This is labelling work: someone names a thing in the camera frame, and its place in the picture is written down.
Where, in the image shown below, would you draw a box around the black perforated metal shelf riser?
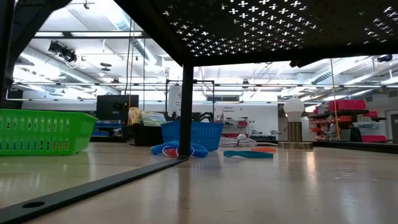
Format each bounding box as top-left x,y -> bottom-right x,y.
0,0 -> 398,223

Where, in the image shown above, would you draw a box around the blue plastic basket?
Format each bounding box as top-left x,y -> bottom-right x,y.
160,121 -> 224,152

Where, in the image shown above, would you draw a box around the black plastic basket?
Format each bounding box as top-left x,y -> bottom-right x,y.
123,123 -> 164,147

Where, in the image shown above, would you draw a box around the green plastic basket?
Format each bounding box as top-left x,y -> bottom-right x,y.
0,108 -> 98,157

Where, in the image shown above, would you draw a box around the black monitor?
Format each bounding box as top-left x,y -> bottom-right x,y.
95,94 -> 140,122

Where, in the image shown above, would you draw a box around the blue storage bins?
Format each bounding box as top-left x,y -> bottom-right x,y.
93,121 -> 124,137

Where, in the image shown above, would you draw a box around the white bulb lamp wooden base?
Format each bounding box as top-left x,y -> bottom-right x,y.
277,97 -> 314,150

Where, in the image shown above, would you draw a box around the black storage rack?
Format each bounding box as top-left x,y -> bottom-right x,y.
307,108 -> 388,143

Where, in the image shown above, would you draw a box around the black ceiling device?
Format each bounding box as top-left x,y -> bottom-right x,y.
48,40 -> 78,63

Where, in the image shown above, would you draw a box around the red storage bin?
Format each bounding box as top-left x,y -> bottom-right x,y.
328,99 -> 367,112
361,134 -> 388,144

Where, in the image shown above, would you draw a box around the clear storage bin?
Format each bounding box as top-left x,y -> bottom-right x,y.
354,121 -> 387,136

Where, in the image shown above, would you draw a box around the black background frame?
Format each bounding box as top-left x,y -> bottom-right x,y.
165,79 -> 216,122

